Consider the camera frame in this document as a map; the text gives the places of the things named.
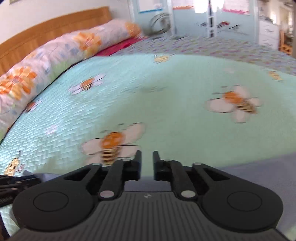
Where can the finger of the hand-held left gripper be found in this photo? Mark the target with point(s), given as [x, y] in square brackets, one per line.
[18, 182]

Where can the blue knit pants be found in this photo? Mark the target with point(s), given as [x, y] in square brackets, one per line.
[266, 176]

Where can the orange bordered poster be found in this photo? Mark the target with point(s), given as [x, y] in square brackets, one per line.
[182, 4]

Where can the pink bordered poster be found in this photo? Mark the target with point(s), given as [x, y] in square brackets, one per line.
[235, 7]

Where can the wooden dining chair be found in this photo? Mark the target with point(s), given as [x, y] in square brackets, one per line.
[285, 44]

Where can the floral rolled duvet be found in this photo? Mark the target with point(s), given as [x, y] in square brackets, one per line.
[46, 62]

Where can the sliding door wardrobe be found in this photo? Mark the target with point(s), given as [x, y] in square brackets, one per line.
[192, 25]

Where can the red pillow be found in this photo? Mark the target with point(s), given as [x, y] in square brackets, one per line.
[118, 47]

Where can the blue framed poster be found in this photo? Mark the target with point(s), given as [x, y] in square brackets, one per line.
[150, 5]

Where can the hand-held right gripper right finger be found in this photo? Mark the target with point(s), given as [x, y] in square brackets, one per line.
[157, 168]

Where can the wooden headboard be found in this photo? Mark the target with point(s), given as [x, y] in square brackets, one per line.
[46, 30]

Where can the white drawer cabinet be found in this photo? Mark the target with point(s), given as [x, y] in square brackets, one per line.
[268, 34]

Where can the bee print quilted bedspread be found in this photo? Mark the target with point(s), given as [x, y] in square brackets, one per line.
[173, 104]

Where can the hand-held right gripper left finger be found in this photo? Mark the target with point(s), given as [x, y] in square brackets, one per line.
[136, 166]

